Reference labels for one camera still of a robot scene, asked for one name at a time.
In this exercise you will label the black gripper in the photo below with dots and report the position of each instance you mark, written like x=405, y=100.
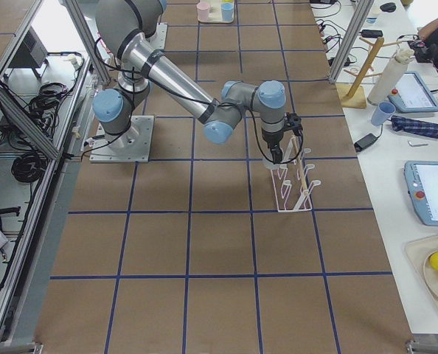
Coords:
x=270, y=139

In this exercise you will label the pale grey plastic cup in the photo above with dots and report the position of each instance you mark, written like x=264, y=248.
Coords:
x=270, y=165

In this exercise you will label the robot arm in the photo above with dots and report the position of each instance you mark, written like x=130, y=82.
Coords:
x=125, y=27

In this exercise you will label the blue cup on desk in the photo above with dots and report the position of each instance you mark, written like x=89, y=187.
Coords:
x=384, y=111

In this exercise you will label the blue plastic cup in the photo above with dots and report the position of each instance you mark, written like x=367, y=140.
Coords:
x=227, y=11

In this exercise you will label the pink plastic cup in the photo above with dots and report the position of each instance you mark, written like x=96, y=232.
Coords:
x=203, y=10

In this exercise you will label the black power adapter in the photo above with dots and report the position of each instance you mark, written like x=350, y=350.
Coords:
x=365, y=142

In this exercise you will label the wooden mug tree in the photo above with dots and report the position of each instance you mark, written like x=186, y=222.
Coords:
x=353, y=96

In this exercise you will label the white paper roll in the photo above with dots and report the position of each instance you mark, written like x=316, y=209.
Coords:
x=391, y=74

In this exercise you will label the teach pendant far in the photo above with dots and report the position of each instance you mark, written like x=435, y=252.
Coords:
x=411, y=95

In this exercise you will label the teach pendant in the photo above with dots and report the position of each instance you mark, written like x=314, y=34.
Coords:
x=411, y=95
x=422, y=181

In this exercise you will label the teach pendant near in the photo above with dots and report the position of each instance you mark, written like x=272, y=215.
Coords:
x=422, y=181

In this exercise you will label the beige serving tray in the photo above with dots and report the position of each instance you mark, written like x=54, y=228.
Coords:
x=215, y=12

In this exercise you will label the plaid cloth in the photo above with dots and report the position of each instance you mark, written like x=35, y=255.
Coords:
x=414, y=126

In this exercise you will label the beige tray with fruit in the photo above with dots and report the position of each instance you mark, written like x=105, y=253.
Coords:
x=419, y=252

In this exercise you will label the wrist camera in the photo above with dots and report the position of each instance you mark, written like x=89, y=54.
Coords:
x=293, y=123

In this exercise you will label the white wire cup rack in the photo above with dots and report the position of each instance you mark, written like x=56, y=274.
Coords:
x=292, y=189

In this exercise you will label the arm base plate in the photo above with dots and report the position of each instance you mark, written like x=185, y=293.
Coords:
x=158, y=39
x=132, y=146

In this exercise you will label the aluminium frame post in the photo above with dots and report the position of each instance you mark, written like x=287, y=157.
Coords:
x=356, y=22

